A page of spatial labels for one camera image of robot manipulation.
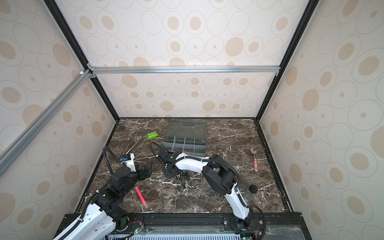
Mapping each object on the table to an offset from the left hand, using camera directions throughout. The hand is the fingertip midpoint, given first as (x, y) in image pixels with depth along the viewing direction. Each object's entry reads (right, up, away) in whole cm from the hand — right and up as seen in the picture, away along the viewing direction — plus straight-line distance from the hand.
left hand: (150, 162), depth 78 cm
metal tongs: (-22, +6, +22) cm, 32 cm away
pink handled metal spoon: (+63, +4, +22) cm, 66 cm away
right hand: (+9, -10, +13) cm, 18 cm away
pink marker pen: (-6, -19, +4) cm, 20 cm away
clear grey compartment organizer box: (+18, +13, +32) cm, 39 cm away
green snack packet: (-8, +13, +31) cm, 35 cm away
